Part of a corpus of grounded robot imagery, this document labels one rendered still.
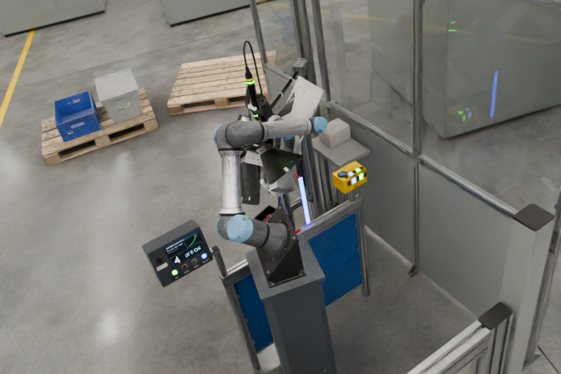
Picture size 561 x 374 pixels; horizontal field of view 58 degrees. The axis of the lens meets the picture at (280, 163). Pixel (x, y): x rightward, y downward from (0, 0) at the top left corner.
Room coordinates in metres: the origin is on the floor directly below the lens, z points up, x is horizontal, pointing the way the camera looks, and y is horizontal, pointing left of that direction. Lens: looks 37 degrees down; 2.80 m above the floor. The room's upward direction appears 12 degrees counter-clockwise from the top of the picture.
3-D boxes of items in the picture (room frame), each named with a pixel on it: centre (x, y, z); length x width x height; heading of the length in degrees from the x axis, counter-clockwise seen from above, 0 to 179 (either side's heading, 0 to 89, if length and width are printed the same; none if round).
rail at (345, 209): (1.96, 0.00, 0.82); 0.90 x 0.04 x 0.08; 115
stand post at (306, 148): (2.59, -0.18, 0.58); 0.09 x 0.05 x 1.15; 25
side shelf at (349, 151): (2.67, -0.38, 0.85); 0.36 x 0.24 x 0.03; 25
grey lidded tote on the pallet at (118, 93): (5.15, 1.57, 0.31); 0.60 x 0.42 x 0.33; 15
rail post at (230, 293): (1.78, 0.39, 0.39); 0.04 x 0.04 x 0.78; 25
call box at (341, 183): (2.13, -0.35, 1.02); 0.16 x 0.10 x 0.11; 115
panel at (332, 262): (1.96, 0.00, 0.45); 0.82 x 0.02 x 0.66; 115
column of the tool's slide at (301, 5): (2.95, -0.29, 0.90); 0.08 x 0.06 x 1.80; 60
